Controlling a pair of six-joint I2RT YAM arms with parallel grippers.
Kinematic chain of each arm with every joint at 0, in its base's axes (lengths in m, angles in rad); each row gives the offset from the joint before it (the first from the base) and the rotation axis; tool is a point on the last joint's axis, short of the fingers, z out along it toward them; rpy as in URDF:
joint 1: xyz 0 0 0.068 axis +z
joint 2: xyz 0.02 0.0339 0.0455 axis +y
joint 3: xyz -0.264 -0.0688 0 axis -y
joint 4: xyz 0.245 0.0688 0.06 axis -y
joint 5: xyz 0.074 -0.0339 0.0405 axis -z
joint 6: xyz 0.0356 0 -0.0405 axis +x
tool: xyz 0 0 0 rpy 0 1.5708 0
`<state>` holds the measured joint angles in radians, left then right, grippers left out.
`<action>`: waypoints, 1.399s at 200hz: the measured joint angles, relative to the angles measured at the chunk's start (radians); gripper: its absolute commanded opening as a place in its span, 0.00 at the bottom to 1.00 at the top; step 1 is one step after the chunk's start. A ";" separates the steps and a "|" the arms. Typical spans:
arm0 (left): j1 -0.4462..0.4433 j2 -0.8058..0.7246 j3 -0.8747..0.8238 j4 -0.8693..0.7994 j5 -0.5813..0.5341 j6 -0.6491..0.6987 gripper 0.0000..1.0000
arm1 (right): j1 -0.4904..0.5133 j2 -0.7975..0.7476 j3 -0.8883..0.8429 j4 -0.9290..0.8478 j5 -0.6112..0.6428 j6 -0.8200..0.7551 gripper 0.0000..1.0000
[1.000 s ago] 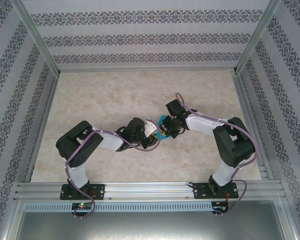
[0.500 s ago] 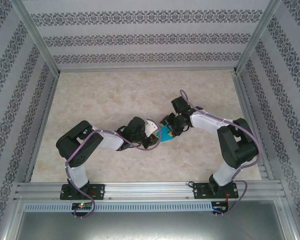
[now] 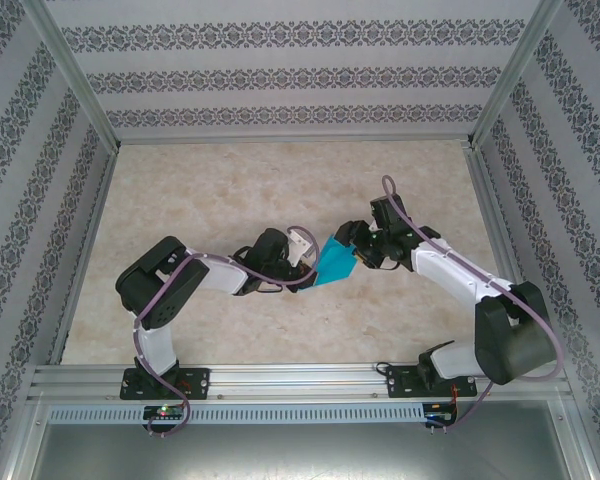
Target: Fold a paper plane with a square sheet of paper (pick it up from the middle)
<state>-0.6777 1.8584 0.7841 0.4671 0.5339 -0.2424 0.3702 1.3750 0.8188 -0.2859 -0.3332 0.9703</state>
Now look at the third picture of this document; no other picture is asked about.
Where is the grey metal sheet panel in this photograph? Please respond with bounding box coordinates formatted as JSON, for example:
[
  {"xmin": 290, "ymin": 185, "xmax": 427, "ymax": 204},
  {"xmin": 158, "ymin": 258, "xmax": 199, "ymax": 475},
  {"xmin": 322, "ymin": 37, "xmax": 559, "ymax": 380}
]
[{"xmin": 29, "ymin": 422, "xmax": 571, "ymax": 480}]

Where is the grey slotted cable duct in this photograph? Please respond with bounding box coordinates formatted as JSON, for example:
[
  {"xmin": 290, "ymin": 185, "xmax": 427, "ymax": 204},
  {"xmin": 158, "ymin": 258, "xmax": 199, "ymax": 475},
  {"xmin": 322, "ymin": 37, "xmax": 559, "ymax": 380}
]
[{"xmin": 47, "ymin": 403, "xmax": 426, "ymax": 424}]

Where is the right aluminium side rail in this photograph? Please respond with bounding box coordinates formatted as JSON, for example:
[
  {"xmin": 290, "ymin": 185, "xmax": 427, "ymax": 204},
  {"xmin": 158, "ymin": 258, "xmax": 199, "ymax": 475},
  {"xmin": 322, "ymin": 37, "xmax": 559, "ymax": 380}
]
[{"xmin": 462, "ymin": 147, "xmax": 549, "ymax": 361}]

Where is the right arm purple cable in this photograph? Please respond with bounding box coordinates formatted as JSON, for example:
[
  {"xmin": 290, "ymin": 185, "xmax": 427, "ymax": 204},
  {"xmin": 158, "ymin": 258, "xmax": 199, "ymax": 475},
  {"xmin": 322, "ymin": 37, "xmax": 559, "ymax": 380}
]
[{"xmin": 381, "ymin": 174, "xmax": 565, "ymax": 432}]

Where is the turquoise cloth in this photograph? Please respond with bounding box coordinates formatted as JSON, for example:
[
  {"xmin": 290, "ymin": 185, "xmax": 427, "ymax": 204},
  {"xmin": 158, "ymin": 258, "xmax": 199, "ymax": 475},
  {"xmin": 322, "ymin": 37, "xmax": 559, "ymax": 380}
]
[{"xmin": 299, "ymin": 232, "xmax": 360, "ymax": 291}]

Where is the aluminium side rail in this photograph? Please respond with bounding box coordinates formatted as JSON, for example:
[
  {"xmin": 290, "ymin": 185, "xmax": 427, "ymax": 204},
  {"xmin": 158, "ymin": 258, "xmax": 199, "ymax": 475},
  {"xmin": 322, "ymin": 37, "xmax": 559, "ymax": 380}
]
[
  {"xmin": 462, "ymin": 147, "xmax": 549, "ymax": 361},
  {"xmin": 47, "ymin": 149, "xmax": 121, "ymax": 366}
]

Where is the left aluminium side rail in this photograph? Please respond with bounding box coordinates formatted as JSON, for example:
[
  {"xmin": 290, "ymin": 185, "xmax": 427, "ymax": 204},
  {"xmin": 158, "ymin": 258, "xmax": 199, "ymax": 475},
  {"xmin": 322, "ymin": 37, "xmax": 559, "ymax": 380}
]
[{"xmin": 47, "ymin": 149, "xmax": 121, "ymax": 366}]

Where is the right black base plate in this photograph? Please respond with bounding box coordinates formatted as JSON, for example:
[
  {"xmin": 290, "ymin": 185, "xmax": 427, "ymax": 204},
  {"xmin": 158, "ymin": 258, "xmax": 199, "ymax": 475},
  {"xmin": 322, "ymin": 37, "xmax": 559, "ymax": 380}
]
[{"xmin": 384, "ymin": 364, "xmax": 479, "ymax": 400}]

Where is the left small circuit board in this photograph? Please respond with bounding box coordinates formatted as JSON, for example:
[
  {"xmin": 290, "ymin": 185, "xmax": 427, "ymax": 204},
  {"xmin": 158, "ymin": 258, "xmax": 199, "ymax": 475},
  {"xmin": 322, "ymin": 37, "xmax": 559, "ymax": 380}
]
[{"xmin": 143, "ymin": 405, "xmax": 186, "ymax": 420}]

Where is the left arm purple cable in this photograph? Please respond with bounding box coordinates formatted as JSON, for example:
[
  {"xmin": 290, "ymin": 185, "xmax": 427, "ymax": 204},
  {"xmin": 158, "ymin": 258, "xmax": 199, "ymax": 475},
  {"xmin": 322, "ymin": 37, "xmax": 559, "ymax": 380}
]
[{"xmin": 132, "ymin": 224, "xmax": 326, "ymax": 437}]

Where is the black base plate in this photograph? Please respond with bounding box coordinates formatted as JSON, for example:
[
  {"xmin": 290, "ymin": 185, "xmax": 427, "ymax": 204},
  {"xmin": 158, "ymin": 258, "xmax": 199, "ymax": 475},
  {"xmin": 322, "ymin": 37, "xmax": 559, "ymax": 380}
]
[
  {"xmin": 119, "ymin": 367, "xmax": 212, "ymax": 401},
  {"xmin": 384, "ymin": 364, "xmax": 479, "ymax": 400}
]

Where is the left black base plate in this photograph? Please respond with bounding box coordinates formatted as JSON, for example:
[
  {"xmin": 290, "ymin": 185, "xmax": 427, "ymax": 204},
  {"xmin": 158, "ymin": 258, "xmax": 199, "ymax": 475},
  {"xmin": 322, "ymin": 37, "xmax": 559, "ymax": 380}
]
[{"xmin": 119, "ymin": 367, "xmax": 212, "ymax": 401}]

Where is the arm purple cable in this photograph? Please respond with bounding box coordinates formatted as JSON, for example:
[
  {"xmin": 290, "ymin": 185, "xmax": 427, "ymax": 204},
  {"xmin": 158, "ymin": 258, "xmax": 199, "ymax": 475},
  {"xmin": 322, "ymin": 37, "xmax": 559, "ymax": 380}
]
[
  {"xmin": 132, "ymin": 224, "xmax": 326, "ymax": 437},
  {"xmin": 381, "ymin": 174, "xmax": 565, "ymax": 432}
]

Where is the small circuit board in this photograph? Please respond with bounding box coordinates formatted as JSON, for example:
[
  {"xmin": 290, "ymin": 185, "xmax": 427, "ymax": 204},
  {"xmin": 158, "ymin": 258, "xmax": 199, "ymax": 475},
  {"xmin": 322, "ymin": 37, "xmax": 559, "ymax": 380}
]
[
  {"xmin": 143, "ymin": 405, "xmax": 186, "ymax": 420},
  {"xmin": 424, "ymin": 402, "xmax": 459, "ymax": 426}
]

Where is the right small circuit board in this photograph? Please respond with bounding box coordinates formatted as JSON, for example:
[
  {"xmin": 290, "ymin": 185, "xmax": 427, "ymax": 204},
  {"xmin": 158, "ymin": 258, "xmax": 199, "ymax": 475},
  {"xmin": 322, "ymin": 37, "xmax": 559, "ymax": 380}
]
[{"xmin": 424, "ymin": 402, "xmax": 459, "ymax": 426}]

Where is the aluminium frame post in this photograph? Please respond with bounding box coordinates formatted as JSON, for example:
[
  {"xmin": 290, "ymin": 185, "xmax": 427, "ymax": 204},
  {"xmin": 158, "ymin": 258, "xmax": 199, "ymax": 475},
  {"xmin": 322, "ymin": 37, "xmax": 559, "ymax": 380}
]
[
  {"xmin": 467, "ymin": 0, "xmax": 566, "ymax": 149},
  {"xmin": 22, "ymin": 0, "xmax": 121, "ymax": 151}
]

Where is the aluminium mounting rail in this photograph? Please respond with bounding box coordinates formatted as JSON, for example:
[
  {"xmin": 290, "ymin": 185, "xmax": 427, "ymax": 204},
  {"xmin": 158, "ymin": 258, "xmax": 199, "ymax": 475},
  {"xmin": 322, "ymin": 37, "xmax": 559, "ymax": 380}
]
[{"xmin": 29, "ymin": 363, "xmax": 571, "ymax": 401}]

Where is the right aluminium frame post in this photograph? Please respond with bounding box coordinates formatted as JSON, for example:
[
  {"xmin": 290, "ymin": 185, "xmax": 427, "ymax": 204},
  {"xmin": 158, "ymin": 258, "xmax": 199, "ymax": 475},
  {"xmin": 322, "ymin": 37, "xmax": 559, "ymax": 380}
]
[{"xmin": 467, "ymin": 0, "xmax": 566, "ymax": 149}]

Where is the left aluminium frame post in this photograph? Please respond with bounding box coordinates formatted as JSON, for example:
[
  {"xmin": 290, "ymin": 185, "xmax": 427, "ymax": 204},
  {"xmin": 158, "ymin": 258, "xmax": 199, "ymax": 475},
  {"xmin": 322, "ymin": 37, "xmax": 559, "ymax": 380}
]
[{"xmin": 22, "ymin": 0, "xmax": 121, "ymax": 151}]

